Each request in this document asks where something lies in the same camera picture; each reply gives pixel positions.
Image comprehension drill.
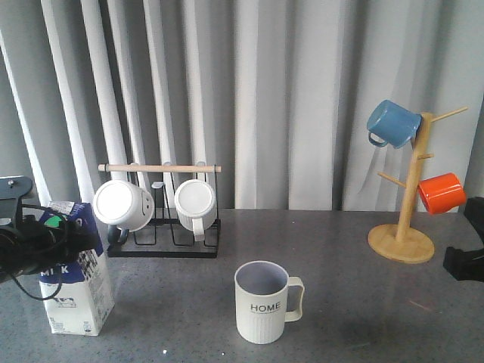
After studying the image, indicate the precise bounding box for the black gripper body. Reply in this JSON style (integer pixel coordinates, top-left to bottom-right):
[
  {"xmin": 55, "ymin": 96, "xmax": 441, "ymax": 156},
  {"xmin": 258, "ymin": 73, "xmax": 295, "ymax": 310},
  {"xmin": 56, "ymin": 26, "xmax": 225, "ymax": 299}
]
[
  {"xmin": 1, "ymin": 216, "xmax": 98, "ymax": 276},
  {"xmin": 443, "ymin": 197, "xmax": 483, "ymax": 282}
]

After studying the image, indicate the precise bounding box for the blue white milk carton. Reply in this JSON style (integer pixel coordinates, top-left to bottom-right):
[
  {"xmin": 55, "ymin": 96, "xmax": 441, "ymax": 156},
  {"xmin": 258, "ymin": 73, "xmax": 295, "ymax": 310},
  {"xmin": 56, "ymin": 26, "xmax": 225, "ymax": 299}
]
[{"xmin": 44, "ymin": 201, "xmax": 114, "ymax": 336}]

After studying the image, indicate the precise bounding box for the wooden mug tree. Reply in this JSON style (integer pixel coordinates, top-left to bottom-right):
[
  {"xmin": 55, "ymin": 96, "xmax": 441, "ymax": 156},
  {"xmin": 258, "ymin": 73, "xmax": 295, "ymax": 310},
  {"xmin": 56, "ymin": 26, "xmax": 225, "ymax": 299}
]
[{"xmin": 368, "ymin": 107, "xmax": 468, "ymax": 264}]

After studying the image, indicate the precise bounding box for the orange enamel mug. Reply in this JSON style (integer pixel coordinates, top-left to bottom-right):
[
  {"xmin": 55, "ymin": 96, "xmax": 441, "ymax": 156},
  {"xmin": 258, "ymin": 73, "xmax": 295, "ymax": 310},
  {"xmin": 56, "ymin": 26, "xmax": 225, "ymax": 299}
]
[{"xmin": 417, "ymin": 172, "xmax": 467, "ymax": 215}]

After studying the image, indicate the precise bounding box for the white smiley hanging mug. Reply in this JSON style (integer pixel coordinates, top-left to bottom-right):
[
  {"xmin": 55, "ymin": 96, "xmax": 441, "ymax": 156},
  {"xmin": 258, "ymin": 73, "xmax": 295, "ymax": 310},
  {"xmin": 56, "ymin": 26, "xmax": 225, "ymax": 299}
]
[{"xmin": 92, "ymin": 180, "xmax": 155, "ymax": 245}]

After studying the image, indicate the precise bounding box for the blue enamel mug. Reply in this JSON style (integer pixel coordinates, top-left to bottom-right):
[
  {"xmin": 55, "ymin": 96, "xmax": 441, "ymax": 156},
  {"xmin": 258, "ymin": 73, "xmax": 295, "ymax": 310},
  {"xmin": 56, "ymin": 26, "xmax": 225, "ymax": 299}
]
[{"xmin": 367, "ymin": 100, "xmax": 422, "ymax": 149}]

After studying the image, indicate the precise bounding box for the white ribbed hanging mug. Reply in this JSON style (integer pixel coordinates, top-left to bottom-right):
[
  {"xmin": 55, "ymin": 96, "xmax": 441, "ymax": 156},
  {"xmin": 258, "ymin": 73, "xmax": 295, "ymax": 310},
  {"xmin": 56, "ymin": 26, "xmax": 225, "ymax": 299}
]
[{"xmin": 174, "ymin": 179, "xmax": 216, "ymax": 241}]

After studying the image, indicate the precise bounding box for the white HOME mug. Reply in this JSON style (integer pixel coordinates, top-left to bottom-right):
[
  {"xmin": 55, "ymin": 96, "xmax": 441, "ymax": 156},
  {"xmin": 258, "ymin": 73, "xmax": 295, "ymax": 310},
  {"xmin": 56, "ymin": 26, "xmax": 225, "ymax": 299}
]
[{"xmin": 234, "ymin": 260, "xmax": 305, "ymax": 345}]

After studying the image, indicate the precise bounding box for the grey curtain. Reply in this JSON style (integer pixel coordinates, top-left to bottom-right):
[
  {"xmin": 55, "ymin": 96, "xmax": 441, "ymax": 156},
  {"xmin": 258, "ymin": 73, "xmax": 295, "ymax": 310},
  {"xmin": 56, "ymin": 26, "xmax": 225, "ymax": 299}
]
[{"xmin": 1, "ymin": 1, "xmax": 483, "ymax": 211}]

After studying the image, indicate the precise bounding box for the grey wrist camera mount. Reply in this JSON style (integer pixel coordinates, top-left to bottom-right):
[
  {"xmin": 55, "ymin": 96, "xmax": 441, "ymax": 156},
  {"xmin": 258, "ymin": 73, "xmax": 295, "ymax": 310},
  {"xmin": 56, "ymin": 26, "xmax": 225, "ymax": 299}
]
[{"xmin": 0, "ymin": 176, "xmax": 33, "ymax": 227}]

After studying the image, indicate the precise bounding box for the black wire mug rack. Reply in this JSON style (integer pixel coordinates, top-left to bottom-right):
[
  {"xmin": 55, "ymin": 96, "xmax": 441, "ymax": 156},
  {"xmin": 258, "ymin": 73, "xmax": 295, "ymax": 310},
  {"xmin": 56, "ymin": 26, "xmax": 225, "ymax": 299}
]
[{"xmin": 98, "ymin": 163, "xmax": 222, "ymax": 259}]

